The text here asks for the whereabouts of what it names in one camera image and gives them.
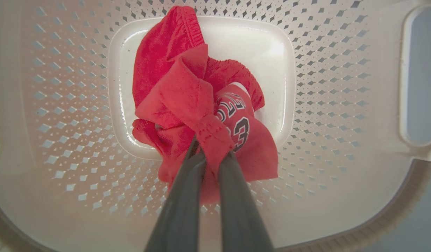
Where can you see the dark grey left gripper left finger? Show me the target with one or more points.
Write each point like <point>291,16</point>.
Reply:
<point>178,210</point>

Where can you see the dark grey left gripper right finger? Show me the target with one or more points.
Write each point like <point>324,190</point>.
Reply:
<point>240,213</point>

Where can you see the red basketball jersey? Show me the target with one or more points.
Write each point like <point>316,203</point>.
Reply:
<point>180,101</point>

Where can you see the white perforated laundry basket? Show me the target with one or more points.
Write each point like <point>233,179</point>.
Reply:
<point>61,105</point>

